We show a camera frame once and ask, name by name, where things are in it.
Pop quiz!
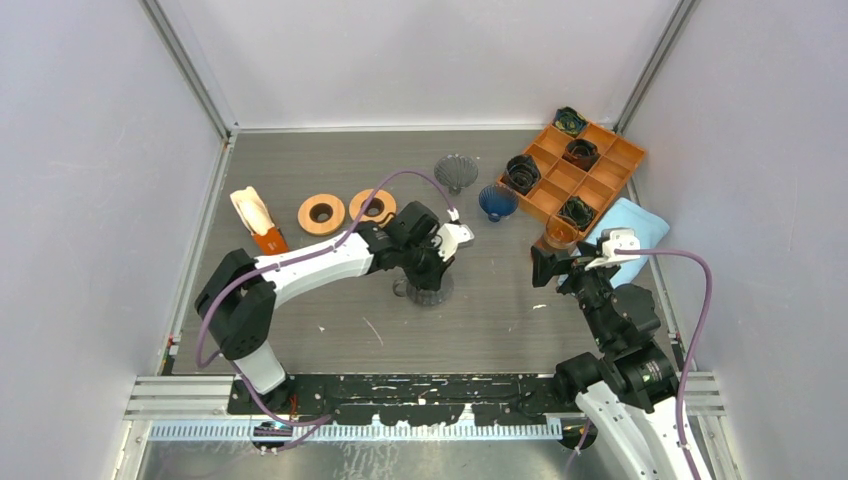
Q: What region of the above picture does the orange compartment tray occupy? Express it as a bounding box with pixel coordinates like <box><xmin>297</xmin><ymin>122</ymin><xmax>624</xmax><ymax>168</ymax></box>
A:
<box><xmin>517</xmin><ymin>122</ymin><xmax>647</xmax><ymax>239</ymax></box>

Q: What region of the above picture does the grey glass mug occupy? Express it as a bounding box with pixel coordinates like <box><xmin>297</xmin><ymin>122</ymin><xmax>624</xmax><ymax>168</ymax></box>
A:
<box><xmin>392</xmin><ymin>273</ymin><xmax>455</xmax><ymax>307</ymax></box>

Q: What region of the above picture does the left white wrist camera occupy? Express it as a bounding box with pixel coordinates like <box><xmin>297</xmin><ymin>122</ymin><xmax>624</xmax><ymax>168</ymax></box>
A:
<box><xmin>434</xmin><ymin>223</ymin><xmax>475</xmax><ymax>262</ymax></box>

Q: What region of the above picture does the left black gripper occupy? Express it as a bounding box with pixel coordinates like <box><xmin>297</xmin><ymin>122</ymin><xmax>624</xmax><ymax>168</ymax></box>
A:
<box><xmin>399</xmin><ymin>234</ymin><xmax>455</xmax><ymax>293</ymax></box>

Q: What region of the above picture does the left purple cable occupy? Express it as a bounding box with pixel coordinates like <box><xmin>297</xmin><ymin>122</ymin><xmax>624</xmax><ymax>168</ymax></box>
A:
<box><xmin>194</xmin><ymin>169</ymin><xmax>461</xmax><ymax>453</ymax></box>

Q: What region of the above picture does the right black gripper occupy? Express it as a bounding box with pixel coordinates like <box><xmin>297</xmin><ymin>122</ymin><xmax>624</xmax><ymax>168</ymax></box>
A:
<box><xmin>530</xmin><ymin>239</ymin><xmax>619</xmax><ymax>347</ymax></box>

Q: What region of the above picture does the grey transparent dripper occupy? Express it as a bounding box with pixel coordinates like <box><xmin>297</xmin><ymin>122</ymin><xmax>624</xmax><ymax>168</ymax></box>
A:
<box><xmin>433</xmin><ymin>154</ymin><xmax>479</xmax><ymax>195</ymax></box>

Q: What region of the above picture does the amber glass cup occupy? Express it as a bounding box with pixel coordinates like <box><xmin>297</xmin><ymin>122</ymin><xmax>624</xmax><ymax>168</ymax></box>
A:
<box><xmin>533</xmin><ymin>214</ymin><xmax>578</xmax><ymax>256</ymax></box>

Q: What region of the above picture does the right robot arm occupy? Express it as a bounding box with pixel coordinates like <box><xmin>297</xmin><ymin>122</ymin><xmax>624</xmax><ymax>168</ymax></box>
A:
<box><xmin>531</xmin><ymin>229</ymin><xmax>710</xmax><ymax>479</ymax></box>

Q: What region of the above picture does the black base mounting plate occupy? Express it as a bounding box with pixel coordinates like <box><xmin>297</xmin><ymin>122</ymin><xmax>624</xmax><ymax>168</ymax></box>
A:
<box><xmin>263</xmin><ymin>372</ymin><xmax>602</xmax><ymax>427</ymax></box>

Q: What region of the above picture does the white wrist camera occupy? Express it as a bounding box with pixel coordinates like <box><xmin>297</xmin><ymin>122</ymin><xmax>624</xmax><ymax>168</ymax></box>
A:
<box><xmin>586</xmin><ymin>228</ymin><xmax>641</xmax><ymax>270</ymax></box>
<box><xmin>434</xmin><ymin>223</ymin><xmax>475</xmax><ymax>262</ymax></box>

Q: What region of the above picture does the wooden ring dripper stand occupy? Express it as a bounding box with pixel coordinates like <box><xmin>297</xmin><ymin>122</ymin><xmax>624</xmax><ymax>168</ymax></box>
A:
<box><xmin>297</xmin><ymin>193</ymin><xmax>346</xmax><ymax>237</ymax></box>

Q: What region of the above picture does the orange filter holder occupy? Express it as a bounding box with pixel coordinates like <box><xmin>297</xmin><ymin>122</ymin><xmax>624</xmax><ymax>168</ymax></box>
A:
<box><xmin>252</xmin><ymin>227</ymin><xmax>290</xmax><ymax>256</ymax></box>

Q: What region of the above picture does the blue transparent dripper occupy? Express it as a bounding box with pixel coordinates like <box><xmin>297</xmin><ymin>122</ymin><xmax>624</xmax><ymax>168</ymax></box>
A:
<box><xmin>478</xmin><ymin>184</ymin><xmax>519</xmax><ymax>223</ymax></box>

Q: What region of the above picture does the light blue cloth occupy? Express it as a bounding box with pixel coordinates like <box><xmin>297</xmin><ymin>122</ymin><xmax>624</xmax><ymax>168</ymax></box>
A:
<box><xmin>585</xmin><ymin>198</ymin><xmax>670</xmax><ymax>287</ymax></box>

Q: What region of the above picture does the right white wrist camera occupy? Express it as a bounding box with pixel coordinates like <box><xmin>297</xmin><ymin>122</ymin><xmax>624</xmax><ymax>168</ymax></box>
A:
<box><xmin>586</xmin><ymin>228</ymin><xmax>641</xmax><ymax>270</ymax></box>

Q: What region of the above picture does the dark capsule green yellow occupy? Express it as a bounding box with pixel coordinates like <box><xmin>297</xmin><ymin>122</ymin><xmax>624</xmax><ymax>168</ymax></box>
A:
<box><xmin>552</xmin><ymin>106</ymin><xmax>589</xmax><ymax>138</ymax></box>

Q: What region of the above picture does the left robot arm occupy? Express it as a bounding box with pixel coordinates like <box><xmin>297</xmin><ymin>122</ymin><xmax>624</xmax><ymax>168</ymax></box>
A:
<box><xmin>194</xmin><ymin>201</ymin><xmax>474</xmax><ymax>413</ymax></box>

